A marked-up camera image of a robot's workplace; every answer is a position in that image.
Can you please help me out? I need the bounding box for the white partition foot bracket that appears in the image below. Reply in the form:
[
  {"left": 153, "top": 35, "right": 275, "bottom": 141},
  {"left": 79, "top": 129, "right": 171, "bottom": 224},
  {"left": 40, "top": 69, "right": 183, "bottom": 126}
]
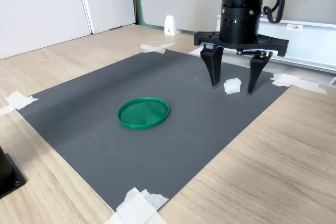
[{"left": 164, "top": 15, "right": 178, "bottom": 37}]

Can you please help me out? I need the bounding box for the round green lid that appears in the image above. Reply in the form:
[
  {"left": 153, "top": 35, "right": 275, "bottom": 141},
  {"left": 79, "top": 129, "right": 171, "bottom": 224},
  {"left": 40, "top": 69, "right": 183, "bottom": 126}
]
[{"left": 117, "top": 97, "right": 170, "bottom": 131}]

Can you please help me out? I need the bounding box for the dark grey mat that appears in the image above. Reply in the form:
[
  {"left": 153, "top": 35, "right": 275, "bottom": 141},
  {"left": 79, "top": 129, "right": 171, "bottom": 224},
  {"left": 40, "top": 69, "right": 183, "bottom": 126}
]
[{"left": 18, "top": 49, "right": 292, "bottom": 212}]

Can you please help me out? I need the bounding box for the white tape patch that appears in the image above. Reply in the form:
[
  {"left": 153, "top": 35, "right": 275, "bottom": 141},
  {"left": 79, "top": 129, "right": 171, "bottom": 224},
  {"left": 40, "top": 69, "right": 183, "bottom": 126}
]
[
  {"left": 140, "top": 42, "right": 177, "bottom": 55},
  {"left": 104, "top": 187, "right": 170, "bottom": 224},
  {"left": 269, "top": 73, "right": 328, "bottom": 95},
  {"left": 0, "top": 90, "right": 39, "bottom": 116}
]

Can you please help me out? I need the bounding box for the small white plastic terminal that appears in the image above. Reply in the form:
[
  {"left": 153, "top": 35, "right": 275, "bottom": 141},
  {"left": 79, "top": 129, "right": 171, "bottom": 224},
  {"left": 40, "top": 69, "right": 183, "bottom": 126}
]
[{"left": 223, "top": 77, "right": 243, "bottom": 95}]

